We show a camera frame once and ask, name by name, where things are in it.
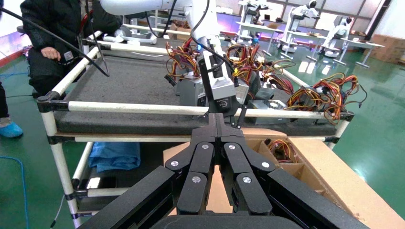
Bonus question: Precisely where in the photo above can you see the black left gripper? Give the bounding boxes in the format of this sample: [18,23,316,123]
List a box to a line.
[198,58,248,130]

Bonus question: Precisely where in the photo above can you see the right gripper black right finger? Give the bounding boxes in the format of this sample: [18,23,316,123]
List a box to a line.
[217,114,371,229]

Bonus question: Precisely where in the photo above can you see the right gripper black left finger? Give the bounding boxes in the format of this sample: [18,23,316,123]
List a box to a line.
[77,114,219,229]

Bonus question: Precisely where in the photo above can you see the brown cardboard box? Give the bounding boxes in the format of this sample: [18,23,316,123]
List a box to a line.
[163,127,405,229]

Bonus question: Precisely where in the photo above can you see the seated person's bare hand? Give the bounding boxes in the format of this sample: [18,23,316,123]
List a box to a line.
[41,46,61,61]

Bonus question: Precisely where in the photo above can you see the power supply with hexagonal grille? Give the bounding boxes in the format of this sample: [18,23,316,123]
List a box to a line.
[246,99,290,125]

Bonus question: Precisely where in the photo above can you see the dark mesh-sided power supply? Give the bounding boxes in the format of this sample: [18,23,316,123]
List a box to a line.
[250,59,297,103]

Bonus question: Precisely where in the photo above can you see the cardboard cell divider grid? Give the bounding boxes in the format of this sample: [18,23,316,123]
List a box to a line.
[250,139,327,193]

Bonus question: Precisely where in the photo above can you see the blue cloth on shelf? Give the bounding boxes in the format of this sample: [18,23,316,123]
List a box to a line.
[88,142,142,174]

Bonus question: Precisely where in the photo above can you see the white work table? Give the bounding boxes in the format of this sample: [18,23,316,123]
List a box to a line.
[278,30,336,62]
[235,21,284,56]
[322,38,385,69]

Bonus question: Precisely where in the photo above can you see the white humanoid robot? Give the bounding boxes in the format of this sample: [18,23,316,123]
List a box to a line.
[289,0,320,35]
[329,16,353,42]
[238,0,269,42]

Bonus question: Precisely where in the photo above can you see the black device with white label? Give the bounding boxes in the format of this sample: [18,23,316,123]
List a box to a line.
[72,176,118,191]

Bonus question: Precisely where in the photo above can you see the white machine base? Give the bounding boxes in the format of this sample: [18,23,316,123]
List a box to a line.
[103,25,158,45]

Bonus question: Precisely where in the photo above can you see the stacked brown cartons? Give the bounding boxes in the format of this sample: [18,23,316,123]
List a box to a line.
[368,34,405,64]

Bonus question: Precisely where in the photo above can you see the black handheld controller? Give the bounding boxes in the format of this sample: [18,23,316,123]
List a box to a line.
[58,49,80,65]

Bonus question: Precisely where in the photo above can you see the blue shoe cover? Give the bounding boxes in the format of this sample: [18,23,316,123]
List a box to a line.
[0,117,24,139]

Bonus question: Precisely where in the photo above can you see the person in black jacket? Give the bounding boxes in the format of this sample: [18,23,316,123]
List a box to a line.
[19,0,125,97]

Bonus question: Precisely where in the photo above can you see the black trouser leg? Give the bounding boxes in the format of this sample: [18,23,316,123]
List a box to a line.
[0,80,10,120]

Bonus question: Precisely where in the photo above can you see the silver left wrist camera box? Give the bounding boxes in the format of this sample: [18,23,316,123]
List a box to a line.
[202,50,237,103]

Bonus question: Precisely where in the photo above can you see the grey power supply with wires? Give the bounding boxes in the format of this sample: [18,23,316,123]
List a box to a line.
[267,139,298,164]
[285,85,327,112]
[311,73,368,126]

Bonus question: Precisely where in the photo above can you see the dark power supply with wires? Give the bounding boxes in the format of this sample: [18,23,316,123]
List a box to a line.
[165,38,207,107]

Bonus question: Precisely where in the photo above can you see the black left wrist camera cable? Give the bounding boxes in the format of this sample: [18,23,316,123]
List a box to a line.
[190,0,236,75]

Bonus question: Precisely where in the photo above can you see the white pipe frame cart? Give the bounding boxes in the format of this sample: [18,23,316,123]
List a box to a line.
[36,30,356,229]

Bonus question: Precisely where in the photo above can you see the black hanging cable loop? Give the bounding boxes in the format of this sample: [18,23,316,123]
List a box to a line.
[0,0,110,77]

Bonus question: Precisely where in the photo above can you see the blue floor cable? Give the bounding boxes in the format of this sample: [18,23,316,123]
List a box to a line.
[0,156,30,229]

